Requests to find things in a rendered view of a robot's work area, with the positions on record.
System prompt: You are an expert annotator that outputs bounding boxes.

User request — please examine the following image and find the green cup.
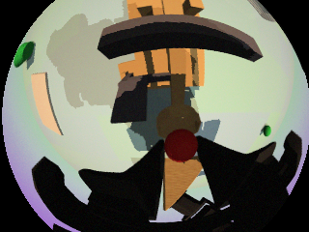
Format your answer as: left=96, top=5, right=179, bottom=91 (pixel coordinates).
left=14, top=42, right=34, bottom=67

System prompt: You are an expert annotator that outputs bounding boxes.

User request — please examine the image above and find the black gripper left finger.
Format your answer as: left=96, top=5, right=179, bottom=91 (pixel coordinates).
left=78, top=140, right=165, bottom=220

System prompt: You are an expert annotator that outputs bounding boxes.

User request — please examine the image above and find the clear glass cup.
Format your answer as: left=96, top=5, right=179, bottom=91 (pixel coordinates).
left=247, top=0, right=275, bottom=23

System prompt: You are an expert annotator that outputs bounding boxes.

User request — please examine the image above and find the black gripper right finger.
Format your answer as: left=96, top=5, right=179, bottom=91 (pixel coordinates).
left=196, top=136, right=277, bottom=210

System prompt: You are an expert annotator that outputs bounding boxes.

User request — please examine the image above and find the red ball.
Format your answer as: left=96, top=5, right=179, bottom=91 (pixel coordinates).
left=163, top=129, right=198, bottom=162

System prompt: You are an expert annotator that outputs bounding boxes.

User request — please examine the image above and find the green ball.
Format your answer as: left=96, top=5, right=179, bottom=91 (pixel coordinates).
left=263, top=125, right=271, bottom=136

